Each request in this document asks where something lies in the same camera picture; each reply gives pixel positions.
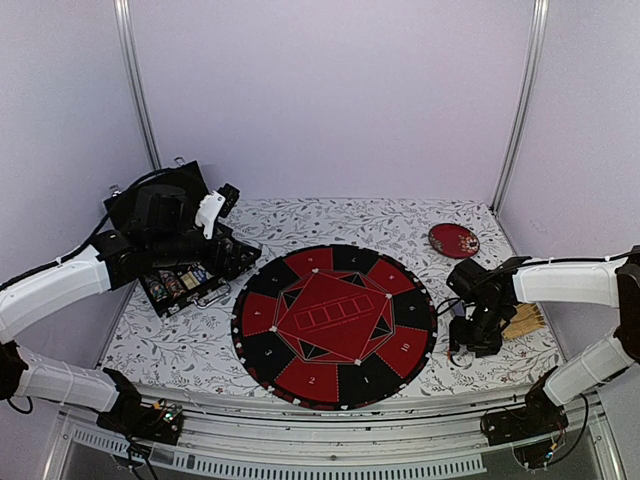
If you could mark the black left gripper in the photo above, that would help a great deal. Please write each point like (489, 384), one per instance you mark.
(215, 263)

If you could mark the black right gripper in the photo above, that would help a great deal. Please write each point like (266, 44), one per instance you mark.
(459, 335)

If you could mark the blue small blind button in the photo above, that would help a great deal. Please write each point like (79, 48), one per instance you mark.
(460, 360)

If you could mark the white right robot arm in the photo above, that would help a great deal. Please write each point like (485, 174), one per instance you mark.
(495, 295)

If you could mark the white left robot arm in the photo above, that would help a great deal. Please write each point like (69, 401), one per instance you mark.
(33, 295)

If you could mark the card decks in case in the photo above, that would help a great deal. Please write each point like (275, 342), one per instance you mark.
(194, 277)

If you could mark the black poker chip case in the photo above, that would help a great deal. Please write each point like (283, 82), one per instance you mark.
(166, 203)

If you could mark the poker chip row left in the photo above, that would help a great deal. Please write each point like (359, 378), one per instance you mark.
(163, 286)

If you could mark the woven bamboo tray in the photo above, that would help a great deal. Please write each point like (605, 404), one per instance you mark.
(527, 320)

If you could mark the floral table cloth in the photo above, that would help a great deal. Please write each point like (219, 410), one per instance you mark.
(191, 352)

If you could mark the red floral round plate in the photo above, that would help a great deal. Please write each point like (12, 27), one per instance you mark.
(453, 240)

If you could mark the round red black poker mat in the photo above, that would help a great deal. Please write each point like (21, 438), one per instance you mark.
(334, 328)

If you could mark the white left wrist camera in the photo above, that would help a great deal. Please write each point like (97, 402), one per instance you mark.
(216, 204)

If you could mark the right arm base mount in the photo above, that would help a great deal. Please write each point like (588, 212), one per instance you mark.
(543, 431)

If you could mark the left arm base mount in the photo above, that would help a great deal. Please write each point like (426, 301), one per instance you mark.
(159, 422)

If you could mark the left aluminium frame post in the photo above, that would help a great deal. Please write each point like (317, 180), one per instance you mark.
(126, 36)

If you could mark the aluminium frame post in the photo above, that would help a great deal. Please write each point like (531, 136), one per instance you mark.
(126, 36)
(532, 62)

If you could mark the right aluminium frame post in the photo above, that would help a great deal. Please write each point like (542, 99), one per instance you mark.
(532, 62)

